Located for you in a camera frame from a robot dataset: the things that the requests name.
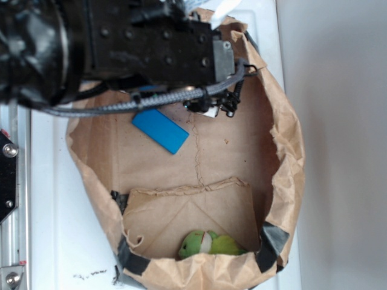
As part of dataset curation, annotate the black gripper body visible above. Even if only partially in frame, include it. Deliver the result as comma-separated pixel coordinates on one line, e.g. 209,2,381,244
86,1,235,89

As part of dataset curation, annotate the green plush toy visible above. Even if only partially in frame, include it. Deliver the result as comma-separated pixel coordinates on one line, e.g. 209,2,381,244
178,230,247,259

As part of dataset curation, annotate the aluminium frame rail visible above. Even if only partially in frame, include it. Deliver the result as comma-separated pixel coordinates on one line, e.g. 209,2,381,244
1,103,31,289

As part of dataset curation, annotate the brown paper bag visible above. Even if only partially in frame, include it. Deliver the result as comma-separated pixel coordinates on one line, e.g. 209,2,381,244
67,18,305,289

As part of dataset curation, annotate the blue wooden block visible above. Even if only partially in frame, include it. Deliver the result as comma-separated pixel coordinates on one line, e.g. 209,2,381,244
131,109,189,155

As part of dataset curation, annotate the black metal bracket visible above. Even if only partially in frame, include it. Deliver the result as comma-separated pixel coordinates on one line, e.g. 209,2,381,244
0,129,19,224

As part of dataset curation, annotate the silver corner bracket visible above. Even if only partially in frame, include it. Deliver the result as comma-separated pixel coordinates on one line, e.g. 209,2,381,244
1,265,27,290

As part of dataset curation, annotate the white plastic tray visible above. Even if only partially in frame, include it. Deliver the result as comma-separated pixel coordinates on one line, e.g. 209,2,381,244
27,1,302,289

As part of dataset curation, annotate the grey braided cable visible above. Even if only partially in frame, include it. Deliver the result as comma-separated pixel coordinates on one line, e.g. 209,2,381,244
42,59,246,117

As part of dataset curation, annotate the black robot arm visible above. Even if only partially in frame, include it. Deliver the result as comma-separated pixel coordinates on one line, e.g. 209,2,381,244
1,1,235,108

